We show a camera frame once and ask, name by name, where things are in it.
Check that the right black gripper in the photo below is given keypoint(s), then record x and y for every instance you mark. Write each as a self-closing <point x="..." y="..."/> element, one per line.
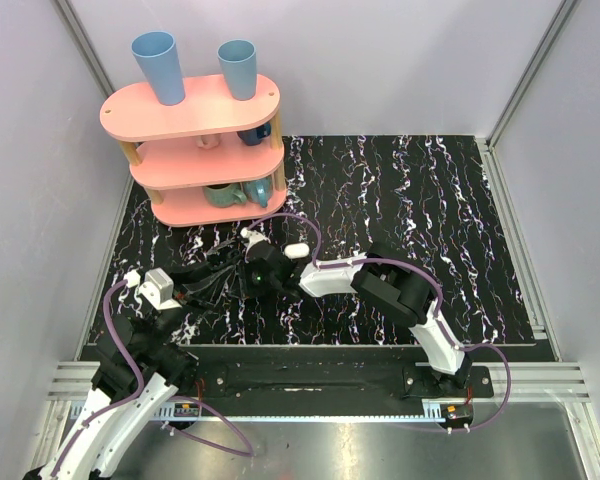
<point x="247" y="287"/>

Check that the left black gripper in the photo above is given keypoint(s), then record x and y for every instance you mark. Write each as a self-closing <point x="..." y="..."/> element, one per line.
<point x="178" y="298"/>

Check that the white earbud charging case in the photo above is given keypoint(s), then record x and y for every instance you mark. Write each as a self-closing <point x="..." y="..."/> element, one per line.
<point x="297" y="251"/>

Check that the black earbud charging case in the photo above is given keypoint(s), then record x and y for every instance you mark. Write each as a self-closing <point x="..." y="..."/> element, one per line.
<point x="225" y="257"/>

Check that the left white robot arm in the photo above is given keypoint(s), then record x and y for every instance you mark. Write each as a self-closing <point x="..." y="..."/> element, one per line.
<point x="139" y="370"/>

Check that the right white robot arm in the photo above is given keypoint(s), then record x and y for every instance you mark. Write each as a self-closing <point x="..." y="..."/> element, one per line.
<point x="403" y="293"/>

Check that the teal ceramic mug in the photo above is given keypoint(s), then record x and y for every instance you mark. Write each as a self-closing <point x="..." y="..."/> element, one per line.
<point x="259" y="191"/>

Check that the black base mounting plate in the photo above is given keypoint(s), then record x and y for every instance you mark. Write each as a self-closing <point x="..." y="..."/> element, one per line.
<point x="326" y="381"/>

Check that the green ceramic mug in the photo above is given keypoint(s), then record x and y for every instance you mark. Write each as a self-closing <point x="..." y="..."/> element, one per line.
<point x="225" y="195"/>

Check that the dark blue mug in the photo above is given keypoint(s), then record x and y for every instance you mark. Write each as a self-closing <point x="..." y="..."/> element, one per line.
<point x="254" y="136"/>

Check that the pink mug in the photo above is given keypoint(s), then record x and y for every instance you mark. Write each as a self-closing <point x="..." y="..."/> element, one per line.
<point x="209" y="141"/>

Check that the pink three-tier shelf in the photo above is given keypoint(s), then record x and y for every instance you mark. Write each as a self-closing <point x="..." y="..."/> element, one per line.
<point x="159" y="142"/>

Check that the black marbled table mat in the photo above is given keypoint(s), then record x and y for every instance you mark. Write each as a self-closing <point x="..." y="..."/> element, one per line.
<point x="426" y="196"/>

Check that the right light blue cup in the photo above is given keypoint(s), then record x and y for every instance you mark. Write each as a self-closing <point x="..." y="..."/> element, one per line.
<point x="237" y="59"/>

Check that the light blue cup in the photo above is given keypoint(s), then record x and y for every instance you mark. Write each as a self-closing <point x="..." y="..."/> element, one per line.
<point x="237" y="59"/>
<point x="157" y="56"/>

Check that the left light blue cup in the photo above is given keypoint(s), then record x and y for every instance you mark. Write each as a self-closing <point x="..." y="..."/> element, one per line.
<point x="157" y="56"/>

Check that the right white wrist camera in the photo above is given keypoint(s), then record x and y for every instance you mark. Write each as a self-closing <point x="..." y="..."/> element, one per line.
<point x="254" y="239"/>

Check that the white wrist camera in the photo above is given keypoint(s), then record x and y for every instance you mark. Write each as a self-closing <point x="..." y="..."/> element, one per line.
<point x="156" y="286"/>
<point x="254" y="239"/>

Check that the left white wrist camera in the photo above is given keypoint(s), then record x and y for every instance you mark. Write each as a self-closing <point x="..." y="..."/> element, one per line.
<point x="156" y="286"/>

